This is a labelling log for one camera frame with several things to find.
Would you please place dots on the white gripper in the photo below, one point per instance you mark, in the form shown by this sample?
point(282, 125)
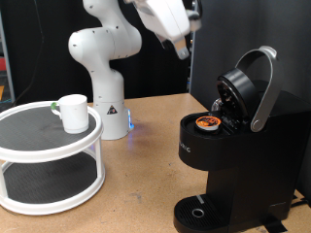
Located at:
point(165, 17)

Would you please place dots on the orange lid coffee pod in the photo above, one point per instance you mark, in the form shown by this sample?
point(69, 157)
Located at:
point(208, 122)

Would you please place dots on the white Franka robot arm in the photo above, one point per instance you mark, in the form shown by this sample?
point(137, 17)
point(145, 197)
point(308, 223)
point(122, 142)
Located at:
point(107, 81)

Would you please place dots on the black Keurig coffee machine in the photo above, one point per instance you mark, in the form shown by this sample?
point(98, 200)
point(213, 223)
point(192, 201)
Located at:
point(259, 168)

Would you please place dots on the white mug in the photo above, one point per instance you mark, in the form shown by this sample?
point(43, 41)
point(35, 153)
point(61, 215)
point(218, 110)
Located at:
point(76, 113)

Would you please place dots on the white two-tier turntable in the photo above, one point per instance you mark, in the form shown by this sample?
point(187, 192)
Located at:
point(48, 155)

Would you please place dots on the grey metal pole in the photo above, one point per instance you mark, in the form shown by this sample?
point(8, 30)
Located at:
point(9, 74)

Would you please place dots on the black drip tray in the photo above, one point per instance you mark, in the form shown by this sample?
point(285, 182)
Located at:
point(194, 213)

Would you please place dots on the red background object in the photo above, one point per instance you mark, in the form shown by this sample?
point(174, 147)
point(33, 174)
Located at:
point(2, 64)

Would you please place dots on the grey metal frame post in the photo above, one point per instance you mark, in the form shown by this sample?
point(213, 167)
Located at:
point(193, 64)

